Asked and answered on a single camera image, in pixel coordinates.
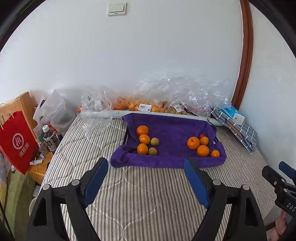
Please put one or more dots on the white wall light switch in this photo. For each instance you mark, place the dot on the white wall light switch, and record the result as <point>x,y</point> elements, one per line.
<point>117,9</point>

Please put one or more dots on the wooden bedside table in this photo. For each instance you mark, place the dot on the wooden bedside table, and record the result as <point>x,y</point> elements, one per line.
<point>37,172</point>

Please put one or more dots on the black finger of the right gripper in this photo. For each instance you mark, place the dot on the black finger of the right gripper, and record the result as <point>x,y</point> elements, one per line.
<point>288,170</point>
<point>274,178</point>

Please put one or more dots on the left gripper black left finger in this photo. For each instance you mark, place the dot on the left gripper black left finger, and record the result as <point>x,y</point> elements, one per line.
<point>46,220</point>

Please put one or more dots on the red paper shopping bag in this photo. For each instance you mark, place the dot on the red paper shopping bag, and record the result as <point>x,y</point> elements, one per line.
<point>18,143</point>

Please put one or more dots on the clear plastic bag left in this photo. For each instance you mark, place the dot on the clear plastic bag left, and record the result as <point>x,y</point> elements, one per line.
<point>97,103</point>

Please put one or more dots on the small orange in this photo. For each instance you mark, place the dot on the small orange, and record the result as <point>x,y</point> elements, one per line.
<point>204,141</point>
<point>215,154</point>
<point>144,139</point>

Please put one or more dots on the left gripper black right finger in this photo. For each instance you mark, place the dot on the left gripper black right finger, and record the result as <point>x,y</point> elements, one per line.
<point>245,220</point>

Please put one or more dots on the large orange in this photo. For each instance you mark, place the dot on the large orange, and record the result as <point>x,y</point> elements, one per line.
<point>142,149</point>
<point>193,143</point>

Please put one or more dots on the purple towel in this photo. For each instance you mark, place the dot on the purple towel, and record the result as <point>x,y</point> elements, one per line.
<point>173,133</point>

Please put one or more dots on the dark tea bottle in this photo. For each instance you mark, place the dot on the dark tea bottle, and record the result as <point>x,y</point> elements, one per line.
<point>50,138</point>

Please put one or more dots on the person's right hand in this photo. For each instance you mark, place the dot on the person's right hand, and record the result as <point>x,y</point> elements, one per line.
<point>280,227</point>

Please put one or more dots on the brown wooden door frame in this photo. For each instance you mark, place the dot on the brown wooden door frame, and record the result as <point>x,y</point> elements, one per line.
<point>246,56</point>

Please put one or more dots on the clear crumpled plastic bag right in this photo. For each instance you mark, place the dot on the clear crumpled plastic bag right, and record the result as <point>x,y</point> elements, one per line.
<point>196,95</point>

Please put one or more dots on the grey checked folded cloth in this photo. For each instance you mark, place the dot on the grey checked folded cloth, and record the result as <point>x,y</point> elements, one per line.
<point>245,133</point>

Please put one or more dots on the blue white tissue pack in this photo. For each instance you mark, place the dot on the blue white tissue pack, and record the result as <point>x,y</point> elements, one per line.
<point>235,115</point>

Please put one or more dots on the wooden chair back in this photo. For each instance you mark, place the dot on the wooden chair back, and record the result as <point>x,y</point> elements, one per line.
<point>22,103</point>

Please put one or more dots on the white plastic bag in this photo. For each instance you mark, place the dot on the white plastic bag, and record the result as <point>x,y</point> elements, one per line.
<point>54,112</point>

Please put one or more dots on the green kiwi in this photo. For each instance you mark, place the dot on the green kiwi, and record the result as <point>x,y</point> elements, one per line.
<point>154,141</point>
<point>152,151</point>

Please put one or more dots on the clear bag of oranges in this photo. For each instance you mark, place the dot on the clear bag of oranges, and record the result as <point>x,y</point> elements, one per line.
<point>158,96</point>

